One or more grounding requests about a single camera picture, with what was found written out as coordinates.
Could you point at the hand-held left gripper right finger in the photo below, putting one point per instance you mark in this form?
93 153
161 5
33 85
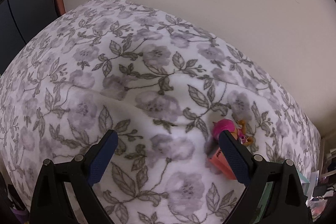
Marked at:
235 158

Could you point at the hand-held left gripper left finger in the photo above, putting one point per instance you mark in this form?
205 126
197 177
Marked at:
101 158

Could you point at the orange and blue toy case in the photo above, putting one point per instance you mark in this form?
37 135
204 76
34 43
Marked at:
219 161

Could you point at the pink doll figure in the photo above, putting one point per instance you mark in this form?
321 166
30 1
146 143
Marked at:
223 125

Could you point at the white tray green rim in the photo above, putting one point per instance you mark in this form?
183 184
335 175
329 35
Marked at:
303 179

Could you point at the black charger block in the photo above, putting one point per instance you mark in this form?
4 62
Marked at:
320 190

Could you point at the white shelf unit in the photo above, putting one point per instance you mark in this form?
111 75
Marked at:
328 150

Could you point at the dark cabinet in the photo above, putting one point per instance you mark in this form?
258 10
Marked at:
21 16

